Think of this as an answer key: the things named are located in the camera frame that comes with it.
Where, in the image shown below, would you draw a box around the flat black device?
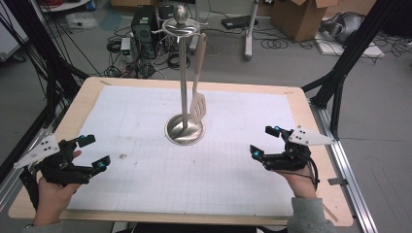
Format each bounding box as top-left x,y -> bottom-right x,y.
221,15 -> 259,30

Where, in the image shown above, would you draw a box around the grey rounded device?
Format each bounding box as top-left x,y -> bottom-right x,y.
320,12 -> 365,45

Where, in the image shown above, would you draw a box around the steel utensil stand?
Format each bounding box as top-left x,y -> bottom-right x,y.
151,4 -> 209,147

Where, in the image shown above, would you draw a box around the brown cardboard box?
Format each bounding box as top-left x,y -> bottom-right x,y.
270,0 -> 340,43

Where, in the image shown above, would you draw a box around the white grid mat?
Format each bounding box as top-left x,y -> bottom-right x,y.
65,84 -> 322,218

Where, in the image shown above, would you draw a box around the clear plastic bag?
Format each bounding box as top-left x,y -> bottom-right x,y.
65,13 -> 99,30

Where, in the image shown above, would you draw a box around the small white electronics box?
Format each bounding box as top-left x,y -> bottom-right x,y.
120,37 -> 132,56

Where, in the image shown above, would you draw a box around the black computer tower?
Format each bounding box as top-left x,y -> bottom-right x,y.
130,4 -> 160,61

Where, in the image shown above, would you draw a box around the tan tape strip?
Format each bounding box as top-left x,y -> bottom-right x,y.
322,204 -> 340,224

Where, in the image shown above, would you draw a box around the grey metal bracket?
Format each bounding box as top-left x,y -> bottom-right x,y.
326,177 -> 350,187

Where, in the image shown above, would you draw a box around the coiled black cable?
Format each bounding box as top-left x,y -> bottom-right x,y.
260,37 -> 290,50
166,52 -> 192,71
106,38 -> 122,54

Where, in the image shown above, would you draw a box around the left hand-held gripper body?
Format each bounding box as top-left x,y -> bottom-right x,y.
13,133 -> 95,187

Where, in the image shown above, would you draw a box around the white metal stand leg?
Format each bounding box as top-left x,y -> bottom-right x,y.
189,0 -> 202,54
244,0 -> 260,62

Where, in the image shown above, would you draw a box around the person's right hand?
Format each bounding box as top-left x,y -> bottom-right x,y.
274,167 -> 319,199

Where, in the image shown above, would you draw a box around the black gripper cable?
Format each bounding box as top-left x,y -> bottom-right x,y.
304,156 -> 322,192

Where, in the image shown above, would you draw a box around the black metal frame strut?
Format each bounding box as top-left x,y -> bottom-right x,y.
0,0 -> 90,183
300,0 -> 403,141

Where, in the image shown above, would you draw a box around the white round table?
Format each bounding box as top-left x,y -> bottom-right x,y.
38,0 -> 92,14

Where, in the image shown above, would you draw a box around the aluminium rail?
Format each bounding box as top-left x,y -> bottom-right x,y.
0,127 -> 54,213
309,99 -> 379,233

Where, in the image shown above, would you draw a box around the beige slotted spatula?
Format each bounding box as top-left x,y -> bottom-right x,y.
189,32 -> 209,126

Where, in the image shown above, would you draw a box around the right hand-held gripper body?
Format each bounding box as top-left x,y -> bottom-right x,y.
261,125 -> 338,172

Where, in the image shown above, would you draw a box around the white cabinet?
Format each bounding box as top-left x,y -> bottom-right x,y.
0,0 -> 31,63

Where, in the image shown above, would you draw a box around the white flat board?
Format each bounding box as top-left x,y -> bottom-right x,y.
315,30 -> 387,59

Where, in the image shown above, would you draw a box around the person's left hand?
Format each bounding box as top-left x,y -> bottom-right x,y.
33,150 -> 83,228

